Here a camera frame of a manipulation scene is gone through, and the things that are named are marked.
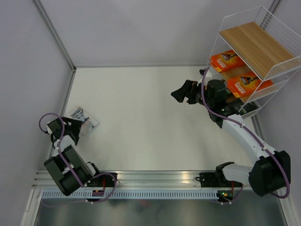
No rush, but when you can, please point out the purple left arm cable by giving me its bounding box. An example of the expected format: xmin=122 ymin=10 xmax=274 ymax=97
xmin=39 ymin=113 xmax=117 ymax=208

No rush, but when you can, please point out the white slotted cable duct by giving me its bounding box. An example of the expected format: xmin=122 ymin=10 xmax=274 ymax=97
xmin=42 ymin=189 xmax=232 ymax=200

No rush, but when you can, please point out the orange razor box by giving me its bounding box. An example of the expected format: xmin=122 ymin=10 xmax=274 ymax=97
xmin=210 ymin=50 xmax=245 ymax=73
xmin=227 ymin=72 xmax=273 ymax=98

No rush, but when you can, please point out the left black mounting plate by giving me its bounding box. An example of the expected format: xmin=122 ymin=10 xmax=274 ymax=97
xmin=87 ymin=172 xmax=115 ymax=188

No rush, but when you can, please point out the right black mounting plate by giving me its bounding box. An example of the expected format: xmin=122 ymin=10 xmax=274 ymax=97
xmin=194 ymin=172 xmax=242 ymax=188

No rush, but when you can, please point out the white wire wooden shelf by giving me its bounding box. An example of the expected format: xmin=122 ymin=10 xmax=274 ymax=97
xmin=210 ymin=7 xmax=301 ymax=118

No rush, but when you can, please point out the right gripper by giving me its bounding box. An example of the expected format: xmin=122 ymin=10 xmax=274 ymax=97
xmin=171 ymin=80 xmax=214 ymax=109

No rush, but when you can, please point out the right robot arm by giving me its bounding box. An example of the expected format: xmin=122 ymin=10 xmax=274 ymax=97
xmin=171 ymin=80 xmax=291 ymax=199

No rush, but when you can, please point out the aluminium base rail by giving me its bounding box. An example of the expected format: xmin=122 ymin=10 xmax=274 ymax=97
xmin=32 ymin=169 xmax=289 ymax=191

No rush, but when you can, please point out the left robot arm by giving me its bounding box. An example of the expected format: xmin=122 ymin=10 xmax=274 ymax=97
xmin=44 ymin=117 xmax=103 ymax=196

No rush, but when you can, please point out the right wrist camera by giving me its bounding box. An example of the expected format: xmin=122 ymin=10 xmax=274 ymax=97
xmin=198 ymin=67 xmax=213 ymax=85

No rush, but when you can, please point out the black green razor box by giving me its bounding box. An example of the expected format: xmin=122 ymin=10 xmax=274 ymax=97
xmin=239 ymin=101 xmax=260 ymax=118

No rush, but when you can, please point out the white Gillette razor pack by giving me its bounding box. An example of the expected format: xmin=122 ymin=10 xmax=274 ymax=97
xmin=65 ymin=106 xmax=99 ymax=136

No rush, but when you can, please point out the black mounting plate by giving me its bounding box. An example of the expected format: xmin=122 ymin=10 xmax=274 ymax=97
xmin=194 ymin=172 xmax=242 ymax=188
xmin=87 ymin=172 xmax=115 ymax=188

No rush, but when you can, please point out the aluminium corner frame post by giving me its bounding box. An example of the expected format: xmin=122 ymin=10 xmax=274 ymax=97
xmin=32 ymin=0 xmax=76 ymax=72

